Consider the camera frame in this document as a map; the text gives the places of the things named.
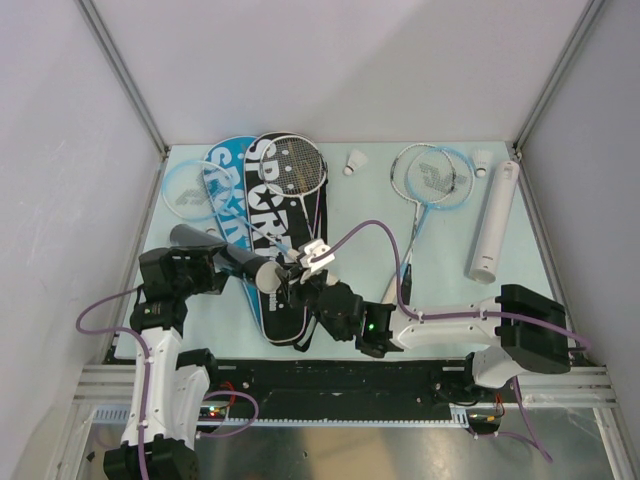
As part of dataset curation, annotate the white shuttlecock tube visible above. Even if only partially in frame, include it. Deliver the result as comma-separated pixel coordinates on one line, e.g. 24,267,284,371
469,161,520,285

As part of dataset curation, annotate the white racket right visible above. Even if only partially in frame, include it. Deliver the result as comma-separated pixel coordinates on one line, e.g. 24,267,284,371
390,143,453,304

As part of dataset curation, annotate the white racket on black bag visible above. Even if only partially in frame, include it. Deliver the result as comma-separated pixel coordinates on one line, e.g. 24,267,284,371
259,134,328,239

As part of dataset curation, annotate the blue racket bag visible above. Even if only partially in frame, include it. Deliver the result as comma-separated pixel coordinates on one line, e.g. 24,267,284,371
205,135,266,326

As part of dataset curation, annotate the right circuit board with wires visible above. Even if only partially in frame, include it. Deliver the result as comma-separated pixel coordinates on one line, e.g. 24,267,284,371
466,392,506,438

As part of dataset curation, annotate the left circuit board with wires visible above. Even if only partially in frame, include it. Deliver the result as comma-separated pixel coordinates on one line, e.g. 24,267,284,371
199,395,237,421

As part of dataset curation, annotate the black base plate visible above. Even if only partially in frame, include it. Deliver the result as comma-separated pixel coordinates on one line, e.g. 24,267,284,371
212,358,515,423

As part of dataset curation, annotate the light blue racket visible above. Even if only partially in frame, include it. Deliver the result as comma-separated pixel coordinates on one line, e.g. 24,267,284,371
163,154,294,256
382,143,474,304

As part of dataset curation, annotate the left frame post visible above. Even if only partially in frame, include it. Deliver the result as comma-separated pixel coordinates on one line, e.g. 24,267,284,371
75,0,169,160

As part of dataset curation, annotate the circuit board with wires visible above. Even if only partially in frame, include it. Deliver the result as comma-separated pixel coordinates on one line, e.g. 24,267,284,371
466,392,506,438
199,395,237,421

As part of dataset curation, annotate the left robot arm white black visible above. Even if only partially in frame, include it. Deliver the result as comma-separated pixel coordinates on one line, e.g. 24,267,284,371
103,246,228,479

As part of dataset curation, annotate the right frame post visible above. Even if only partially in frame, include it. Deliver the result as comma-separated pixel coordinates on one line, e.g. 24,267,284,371
512,0,609,159

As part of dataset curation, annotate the black shuttlecock tube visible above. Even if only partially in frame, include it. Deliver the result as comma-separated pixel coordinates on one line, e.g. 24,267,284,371
169,224,282,294

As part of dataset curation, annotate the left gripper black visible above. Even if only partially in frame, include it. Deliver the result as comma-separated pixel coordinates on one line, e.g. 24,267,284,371
170,243,232,299

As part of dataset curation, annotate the frame post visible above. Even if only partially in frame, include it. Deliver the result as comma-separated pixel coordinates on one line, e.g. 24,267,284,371
75,0,169,160
512,0,609,159

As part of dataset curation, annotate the black racket bag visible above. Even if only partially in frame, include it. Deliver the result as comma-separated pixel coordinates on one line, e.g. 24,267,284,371
243,132,328,352

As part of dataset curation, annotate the white racket black grip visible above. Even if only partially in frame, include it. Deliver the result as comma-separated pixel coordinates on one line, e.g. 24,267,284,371
202,162,298,260

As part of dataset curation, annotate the aluminium frame rail front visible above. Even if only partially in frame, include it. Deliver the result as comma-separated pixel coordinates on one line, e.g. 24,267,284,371
73,365,618,428

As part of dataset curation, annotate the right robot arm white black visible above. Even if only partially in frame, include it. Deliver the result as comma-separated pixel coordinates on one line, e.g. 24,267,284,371
277,267,571,401

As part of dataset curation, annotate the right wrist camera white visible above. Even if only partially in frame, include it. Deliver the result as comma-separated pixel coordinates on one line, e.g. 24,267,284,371
297,239,335,275

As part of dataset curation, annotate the shuttlecock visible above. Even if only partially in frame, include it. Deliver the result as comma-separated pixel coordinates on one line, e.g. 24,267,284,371
343,149,369,176
471,149,494,178

